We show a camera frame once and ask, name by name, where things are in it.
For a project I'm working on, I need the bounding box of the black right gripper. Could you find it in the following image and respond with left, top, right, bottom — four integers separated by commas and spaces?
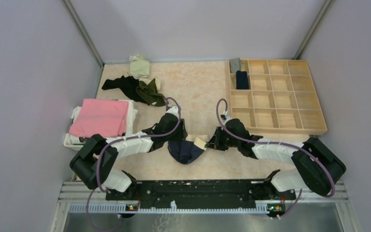
205, 126, 240, 151

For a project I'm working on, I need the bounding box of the navy underwear cream waistband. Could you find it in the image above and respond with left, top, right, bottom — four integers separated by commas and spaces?
168, 134, 209, 165

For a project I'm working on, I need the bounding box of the navy orange underwear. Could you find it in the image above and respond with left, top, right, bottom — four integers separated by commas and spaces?
236, 70, 250, 90

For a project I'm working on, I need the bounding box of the grey underwear white waistband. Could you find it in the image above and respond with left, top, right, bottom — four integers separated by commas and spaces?
229, 58, 242, 73

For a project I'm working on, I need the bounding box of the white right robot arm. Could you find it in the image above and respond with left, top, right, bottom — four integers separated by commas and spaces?
207, 118, 346, 199

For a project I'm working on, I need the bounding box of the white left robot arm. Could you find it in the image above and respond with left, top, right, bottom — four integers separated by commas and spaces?
70, 113, 186, 200

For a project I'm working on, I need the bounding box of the dark green underwear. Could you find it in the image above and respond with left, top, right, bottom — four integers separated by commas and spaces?
136, 81, 166, 107

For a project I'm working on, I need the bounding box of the black underwear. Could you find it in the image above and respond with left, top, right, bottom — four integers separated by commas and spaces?
101, 76, 147, 104

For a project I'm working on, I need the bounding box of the light green underwear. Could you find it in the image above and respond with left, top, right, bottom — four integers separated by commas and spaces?
129, 55, 151, 78

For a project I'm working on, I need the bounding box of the pink folded cloth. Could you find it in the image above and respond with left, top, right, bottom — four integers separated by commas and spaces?
69, 99, 129, 138

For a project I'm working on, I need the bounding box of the wooden compartment tray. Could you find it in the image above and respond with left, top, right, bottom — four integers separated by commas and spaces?
227, 58, 328, 135

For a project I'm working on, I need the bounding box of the white perforated plastic basket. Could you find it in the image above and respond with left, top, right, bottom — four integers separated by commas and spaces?
63, 107, 132, 152

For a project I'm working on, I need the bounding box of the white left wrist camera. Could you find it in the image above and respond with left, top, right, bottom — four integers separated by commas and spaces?
166, 106, 180, 118

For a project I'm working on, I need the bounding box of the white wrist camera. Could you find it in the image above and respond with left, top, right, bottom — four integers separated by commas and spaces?
220, 111, 233, 125
166, 106, 180, 118

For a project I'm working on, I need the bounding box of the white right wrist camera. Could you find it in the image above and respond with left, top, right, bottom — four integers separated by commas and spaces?
220, 111, 233, 125

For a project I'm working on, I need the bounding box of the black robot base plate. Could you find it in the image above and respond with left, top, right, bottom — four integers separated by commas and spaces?
106, 179, 296, 209

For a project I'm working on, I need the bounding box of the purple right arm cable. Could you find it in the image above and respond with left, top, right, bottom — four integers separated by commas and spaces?
216, 98, 337, 220

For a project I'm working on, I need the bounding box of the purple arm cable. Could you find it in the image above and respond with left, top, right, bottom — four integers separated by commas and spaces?
216, 98, 337, 220
86, 97, 182, 232

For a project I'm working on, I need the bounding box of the aluminium frame rail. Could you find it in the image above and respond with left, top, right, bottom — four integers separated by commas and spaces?
50, 179, 361, 232

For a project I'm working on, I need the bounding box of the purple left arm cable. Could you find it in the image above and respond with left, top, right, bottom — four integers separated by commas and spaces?
86, 97, 182, 232

